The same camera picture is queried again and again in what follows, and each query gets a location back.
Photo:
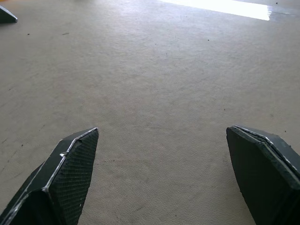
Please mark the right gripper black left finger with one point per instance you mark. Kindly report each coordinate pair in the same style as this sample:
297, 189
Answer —
68, 178

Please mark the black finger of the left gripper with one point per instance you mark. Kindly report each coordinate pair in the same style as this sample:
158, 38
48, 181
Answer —
6, 16

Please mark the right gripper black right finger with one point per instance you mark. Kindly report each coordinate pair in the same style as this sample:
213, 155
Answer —
264, 178

